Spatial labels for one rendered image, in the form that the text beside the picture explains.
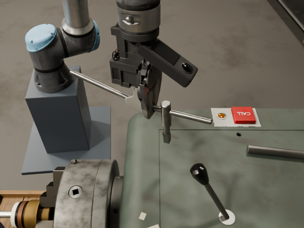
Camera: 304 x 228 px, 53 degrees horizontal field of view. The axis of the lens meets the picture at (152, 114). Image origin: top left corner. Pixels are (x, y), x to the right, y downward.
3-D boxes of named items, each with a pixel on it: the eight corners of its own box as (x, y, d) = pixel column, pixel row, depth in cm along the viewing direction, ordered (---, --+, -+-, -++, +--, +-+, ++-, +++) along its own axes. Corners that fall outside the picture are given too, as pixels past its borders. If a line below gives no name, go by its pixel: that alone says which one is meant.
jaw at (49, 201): (83, 201, 89) (82, 161, 87) (78, 208, 84) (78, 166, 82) (45, 200, 89) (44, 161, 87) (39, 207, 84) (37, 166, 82)
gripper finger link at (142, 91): (146, 99, 65) (145, 64, 60) (154, 101, 64) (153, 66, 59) (136, 112, 62) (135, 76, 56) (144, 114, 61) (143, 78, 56)
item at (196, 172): (206, 173, 64) (210, 159, 60) (209, 187, 61) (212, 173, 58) (187, 173, 64) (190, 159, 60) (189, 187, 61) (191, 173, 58)
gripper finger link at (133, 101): (130, 112, 69) (127, 78, 63) (154, 119, 67) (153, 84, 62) (123, 121, 67) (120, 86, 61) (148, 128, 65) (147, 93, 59)
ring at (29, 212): (52, 191, 86) (20, 191, 86) (44, 223, 80) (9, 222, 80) (59, 207, 93) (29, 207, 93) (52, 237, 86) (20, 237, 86)
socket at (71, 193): (69, 192, 77) (67, 187, 75) (83, 188, 78) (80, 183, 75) (72, 204, 75) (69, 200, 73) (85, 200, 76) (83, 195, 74)
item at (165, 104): (173, 139, 71) (172, 101, 64) (169, 145, 70) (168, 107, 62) (164, 136, 72) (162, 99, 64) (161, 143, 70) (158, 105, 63)
